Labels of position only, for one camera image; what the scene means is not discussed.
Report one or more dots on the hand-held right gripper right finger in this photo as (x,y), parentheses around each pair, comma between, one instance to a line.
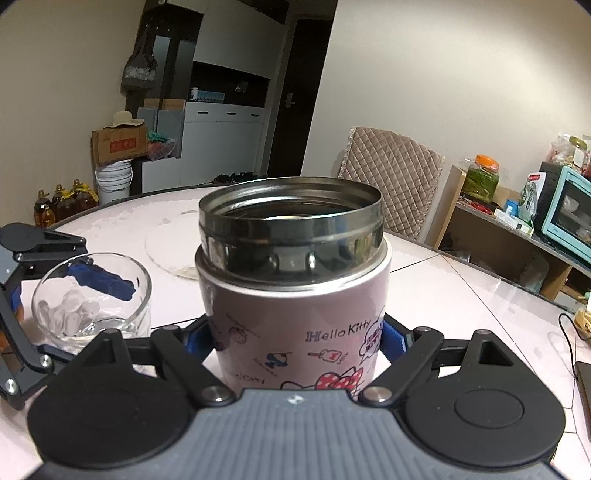
(393,341)

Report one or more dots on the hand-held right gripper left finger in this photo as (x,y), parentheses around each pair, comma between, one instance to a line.
(199,339)

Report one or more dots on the pickle jar with orange lid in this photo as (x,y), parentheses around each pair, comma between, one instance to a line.
(481,180)

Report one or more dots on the small cooking oil bottle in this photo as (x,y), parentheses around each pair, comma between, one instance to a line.
(48,218)

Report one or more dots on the straw hat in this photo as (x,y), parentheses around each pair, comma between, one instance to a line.
(123,120)

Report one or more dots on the bag of colourful things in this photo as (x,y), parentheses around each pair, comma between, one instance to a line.
(161,147)

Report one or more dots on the white and green snack bag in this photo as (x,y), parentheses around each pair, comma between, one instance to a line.
(532,198)

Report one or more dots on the clear dimpled glass cup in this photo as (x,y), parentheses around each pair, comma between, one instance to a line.
(69,318)

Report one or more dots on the hanging grey bag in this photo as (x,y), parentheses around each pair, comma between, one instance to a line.
(138,69)

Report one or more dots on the white and black cabinet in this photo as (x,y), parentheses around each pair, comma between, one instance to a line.
(221,134)

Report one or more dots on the black smartphone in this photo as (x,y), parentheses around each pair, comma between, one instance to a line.
(584,397)

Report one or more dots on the short jar with red contents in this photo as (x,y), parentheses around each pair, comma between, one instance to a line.
(581,150)

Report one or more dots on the pink cartoon print thermos bottle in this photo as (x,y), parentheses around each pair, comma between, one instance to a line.
(295,318)

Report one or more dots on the yellow bag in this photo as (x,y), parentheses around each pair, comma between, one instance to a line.
(584,325)

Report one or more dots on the grey flat box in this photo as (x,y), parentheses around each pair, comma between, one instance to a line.
(159,134)

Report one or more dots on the cardboard box with red print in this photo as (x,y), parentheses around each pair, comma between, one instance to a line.
(117,145)

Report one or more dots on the wooden sideboard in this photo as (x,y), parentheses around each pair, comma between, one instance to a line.
(489,249)

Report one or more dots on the small blue box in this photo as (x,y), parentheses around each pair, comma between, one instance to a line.
(510,206)

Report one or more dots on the teal toaster oven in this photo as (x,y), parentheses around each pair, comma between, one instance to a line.
(570,207)

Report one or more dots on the round clear glass plate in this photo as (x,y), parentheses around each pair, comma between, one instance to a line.
(171,249)

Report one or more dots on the chair with quilted beige cover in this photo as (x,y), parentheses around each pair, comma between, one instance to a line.
(392,175)

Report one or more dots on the flat white box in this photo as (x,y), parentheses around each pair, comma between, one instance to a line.
(513,222)

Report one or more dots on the dark door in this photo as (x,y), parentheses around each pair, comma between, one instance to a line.
(295,138)

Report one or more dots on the row of small blue boxes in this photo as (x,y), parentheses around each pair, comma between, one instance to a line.
(207,95)

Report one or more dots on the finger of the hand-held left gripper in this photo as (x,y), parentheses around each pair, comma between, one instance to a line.
(48,242)
(34,357)

